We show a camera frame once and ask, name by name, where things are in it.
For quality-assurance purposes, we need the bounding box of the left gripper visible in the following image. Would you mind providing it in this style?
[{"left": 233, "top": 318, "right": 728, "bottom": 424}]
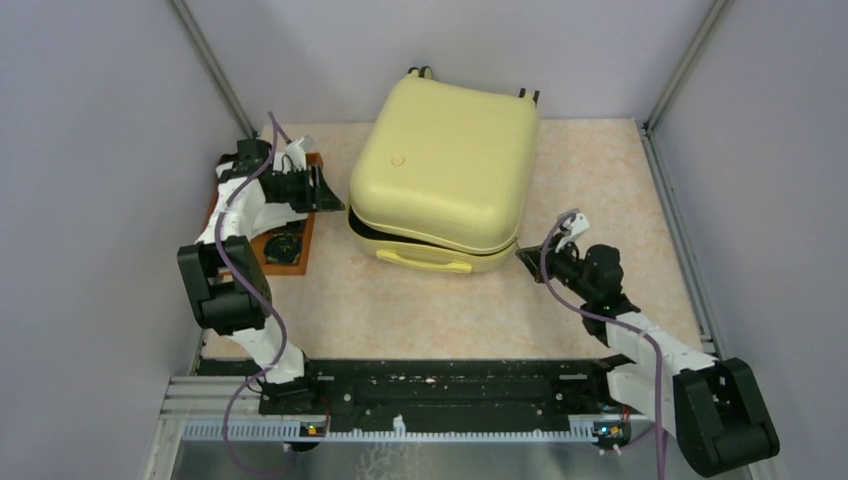
[{"left": 267, "top": 163, "right": 344, "bottom": 214}]

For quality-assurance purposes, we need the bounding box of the dark round patterned item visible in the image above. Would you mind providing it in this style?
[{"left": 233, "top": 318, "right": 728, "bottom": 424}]
[{"left": 263, "top": 232, "right": 303, "bottom": 265}]

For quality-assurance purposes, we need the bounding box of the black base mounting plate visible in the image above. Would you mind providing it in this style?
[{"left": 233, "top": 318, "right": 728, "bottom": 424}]
[{"left": 197, "top": 355, "right": 637, "bottom": 448}]

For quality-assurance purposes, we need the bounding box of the right corner aluminium post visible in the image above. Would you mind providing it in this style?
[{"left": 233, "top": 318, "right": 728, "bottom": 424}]
[{"left": 643, "top": 0, "right": 734, "bottom": 136}]

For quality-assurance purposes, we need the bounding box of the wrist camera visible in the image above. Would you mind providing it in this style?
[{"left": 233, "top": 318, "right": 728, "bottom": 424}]
[
  {"left": 281, "top": 135, "right": 314, "bottom": 173},
  {"left": 556, "top": 209, "right": 590, "bottom": 252}
]

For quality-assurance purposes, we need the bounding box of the left corner aluminium post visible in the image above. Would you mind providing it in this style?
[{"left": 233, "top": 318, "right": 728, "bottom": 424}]
[{"left": 166, "top": 0, "right": 256, "bottom": 137}]

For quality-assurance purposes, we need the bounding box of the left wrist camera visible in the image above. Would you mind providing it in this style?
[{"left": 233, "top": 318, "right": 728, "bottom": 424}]
[{"left": 281, "top": 135, "right": 314, "bottom": 173}]

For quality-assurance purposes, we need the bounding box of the yellow hard-shell suitcase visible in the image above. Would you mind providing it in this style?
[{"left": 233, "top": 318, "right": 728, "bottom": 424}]
[{"left": 347, "top": 66, "right": 539, "bottom": 274}]

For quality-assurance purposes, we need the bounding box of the aluminium rail frame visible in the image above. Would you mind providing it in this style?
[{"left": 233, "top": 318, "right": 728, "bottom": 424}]
[{"left": 140, "top": 119, "right": 790, "bottom": 480}]

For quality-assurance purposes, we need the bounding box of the corner aluminium post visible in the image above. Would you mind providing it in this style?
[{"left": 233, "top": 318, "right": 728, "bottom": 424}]
[
  {"left": 643, "top": 0, "right": 734, "bottom": 136},
  {"left": 166, "top": 0, "right": 256, "bottom": 137}
]

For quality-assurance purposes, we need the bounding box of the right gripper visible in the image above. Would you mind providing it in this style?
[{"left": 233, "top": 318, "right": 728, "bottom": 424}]
[{"left": 515, "top": 232, "right": 595, "bottom": 303}]

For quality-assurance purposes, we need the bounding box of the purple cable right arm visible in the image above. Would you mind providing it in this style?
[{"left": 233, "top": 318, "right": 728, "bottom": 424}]
[{"left": 539, "top": 210, "right": 669, "bottom": 480}]

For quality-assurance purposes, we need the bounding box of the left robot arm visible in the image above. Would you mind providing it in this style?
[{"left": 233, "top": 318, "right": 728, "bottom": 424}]
[{"left": 177, "top": 136, "right": 345, "bottom": 414}]

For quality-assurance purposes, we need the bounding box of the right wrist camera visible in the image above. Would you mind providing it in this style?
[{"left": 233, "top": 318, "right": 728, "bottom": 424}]
[{"left": 556, "top": 209, "right": 590, "bottom": 252}]

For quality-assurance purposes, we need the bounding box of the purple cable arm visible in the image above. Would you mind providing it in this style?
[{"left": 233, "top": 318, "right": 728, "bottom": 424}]
[
  {"left": 213, "top": 111, "right": 293, "bottom": 477},
  {"left": 539, "top": 210, "right": 669, "bottom": 480}
]

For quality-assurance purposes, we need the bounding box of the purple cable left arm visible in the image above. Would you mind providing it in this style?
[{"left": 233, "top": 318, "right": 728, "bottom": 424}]
[{"left": 213, "top": 111, "right": 293, "bottom": 477}]

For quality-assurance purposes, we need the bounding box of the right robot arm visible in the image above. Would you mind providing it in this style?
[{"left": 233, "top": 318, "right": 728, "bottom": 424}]
[{"left": 516, "top": 242, "right": 780, "bottom": 477}]

